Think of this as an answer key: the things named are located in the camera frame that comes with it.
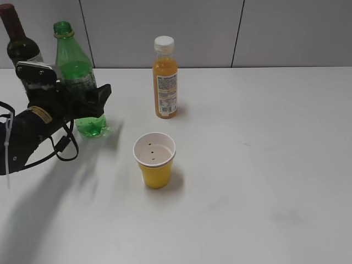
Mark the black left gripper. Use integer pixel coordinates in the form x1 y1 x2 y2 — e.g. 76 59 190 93
21 77 112 128

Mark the green sprite bottle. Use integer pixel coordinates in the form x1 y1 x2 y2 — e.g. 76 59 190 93
53 21 107 138

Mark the yellow paper cup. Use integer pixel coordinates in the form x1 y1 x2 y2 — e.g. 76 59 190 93
133 132 176 189

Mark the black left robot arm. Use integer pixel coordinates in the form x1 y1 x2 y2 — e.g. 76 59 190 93
1 61 112 175

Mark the orange juice bottle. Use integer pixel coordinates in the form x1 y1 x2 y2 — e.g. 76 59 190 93
153 36 178 119

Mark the dark red wine bottle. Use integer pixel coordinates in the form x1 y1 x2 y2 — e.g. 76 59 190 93
1 3 43 67

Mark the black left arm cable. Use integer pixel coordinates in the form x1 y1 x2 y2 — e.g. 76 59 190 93
0 101 79 190

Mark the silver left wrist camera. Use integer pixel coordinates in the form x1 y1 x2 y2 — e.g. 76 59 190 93
15 61 62 84

